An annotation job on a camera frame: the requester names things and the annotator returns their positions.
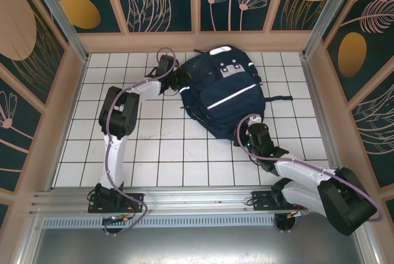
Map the navy blue backpack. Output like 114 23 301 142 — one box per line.
179 45 293 140

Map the grey metal sheet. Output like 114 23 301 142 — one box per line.
30 211 370 264

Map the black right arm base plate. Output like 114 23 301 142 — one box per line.
251 190 308 212

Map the aluminium side rail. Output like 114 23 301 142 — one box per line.
300 56 350 188

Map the aluminium rail frame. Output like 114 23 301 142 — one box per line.
29 186 366 215

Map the slotted grey cable duct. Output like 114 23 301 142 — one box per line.
41 217 278 228

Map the aluminium corner post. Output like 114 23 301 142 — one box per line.
301 0 361 59
24 0 90 63

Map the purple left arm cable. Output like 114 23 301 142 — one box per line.
103 47 178 237

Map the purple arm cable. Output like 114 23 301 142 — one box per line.
236 116 385 223
103 47 178 237

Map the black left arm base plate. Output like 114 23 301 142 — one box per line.
88 193 145 214

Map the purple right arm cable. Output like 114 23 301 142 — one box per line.
236 116 385 223

